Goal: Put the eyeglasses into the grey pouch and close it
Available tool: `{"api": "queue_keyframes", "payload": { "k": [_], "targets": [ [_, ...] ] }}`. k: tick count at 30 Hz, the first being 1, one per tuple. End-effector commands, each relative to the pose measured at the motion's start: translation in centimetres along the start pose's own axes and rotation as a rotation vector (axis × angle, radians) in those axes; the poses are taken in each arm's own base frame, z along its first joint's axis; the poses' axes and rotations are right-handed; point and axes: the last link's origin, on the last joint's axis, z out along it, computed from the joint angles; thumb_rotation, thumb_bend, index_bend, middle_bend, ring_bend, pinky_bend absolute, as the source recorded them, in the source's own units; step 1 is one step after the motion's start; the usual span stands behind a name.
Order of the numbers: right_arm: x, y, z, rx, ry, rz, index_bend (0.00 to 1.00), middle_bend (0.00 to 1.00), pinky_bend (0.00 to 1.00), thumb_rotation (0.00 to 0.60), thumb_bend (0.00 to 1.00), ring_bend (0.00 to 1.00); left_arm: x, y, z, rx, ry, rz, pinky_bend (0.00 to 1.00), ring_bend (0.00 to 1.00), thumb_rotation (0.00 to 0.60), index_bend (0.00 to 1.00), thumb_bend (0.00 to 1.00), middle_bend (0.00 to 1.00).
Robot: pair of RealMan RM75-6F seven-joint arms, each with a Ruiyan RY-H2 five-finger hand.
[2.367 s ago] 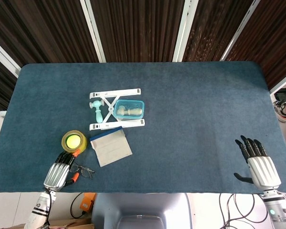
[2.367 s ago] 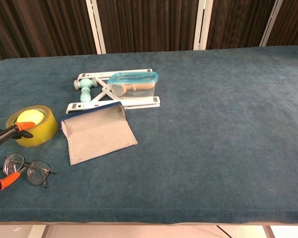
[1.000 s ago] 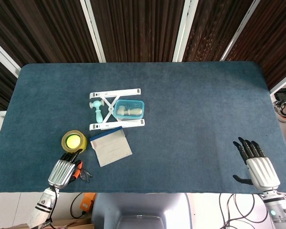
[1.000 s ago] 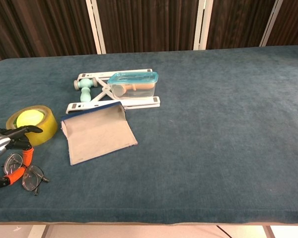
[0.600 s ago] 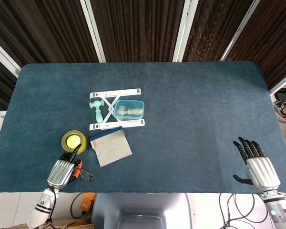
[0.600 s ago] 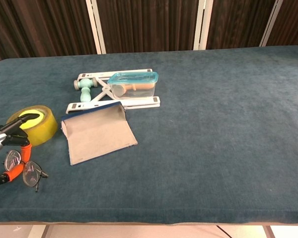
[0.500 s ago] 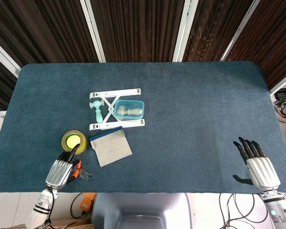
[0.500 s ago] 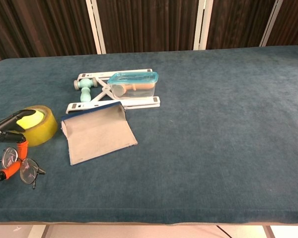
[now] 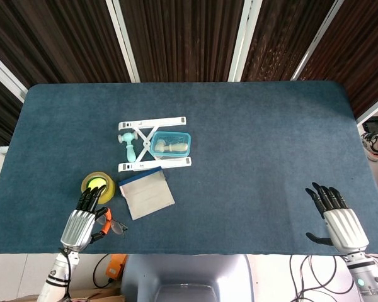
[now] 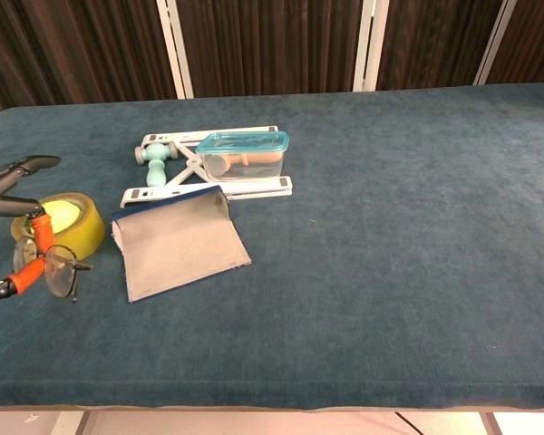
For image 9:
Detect blue table cloth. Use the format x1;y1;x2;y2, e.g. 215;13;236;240
0;81;378;256

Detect eyeglasses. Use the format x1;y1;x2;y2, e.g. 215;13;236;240
96;216;129;238

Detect white partition post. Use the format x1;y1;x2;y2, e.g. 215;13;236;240
290;0;346;81
0;47;28;103
105;0;141;83
227;0;263;82
356;91;378;125

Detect yellow green tennis ball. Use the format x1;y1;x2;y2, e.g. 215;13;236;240
87;177;104;193

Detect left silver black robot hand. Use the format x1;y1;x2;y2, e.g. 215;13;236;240
60;184;113;252

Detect wooden brush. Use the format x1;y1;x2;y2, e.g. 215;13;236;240
153;140;189;154

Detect orange power device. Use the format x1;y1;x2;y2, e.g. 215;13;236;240
108;254;128;281

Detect clear container with blue lid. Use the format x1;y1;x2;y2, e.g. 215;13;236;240
150;131;192;159

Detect white sneaker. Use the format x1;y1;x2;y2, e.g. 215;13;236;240
361;131;378;162

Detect brown partition panel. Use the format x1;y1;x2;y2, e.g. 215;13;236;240
241;0;335;82
0;70;23;147
119;0;247;83
0;0;132;95
297;0;378;118

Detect grey robot torso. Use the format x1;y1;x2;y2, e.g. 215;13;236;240
121;254;255;302

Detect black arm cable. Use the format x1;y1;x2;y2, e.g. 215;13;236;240
60;247;72;301

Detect yellow tape roll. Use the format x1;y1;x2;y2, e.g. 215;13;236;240
81;171;117;204

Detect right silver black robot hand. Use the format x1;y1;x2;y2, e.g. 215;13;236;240
305;182;370;255

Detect white folding laptop stand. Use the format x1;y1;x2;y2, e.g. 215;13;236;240
117;116;193;173

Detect light blue massage hammer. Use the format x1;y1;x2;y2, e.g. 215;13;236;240
117;131;139;163

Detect black floor cable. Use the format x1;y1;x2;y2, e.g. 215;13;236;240
92;254;115;289
289;254;338;302
310;254;356;296

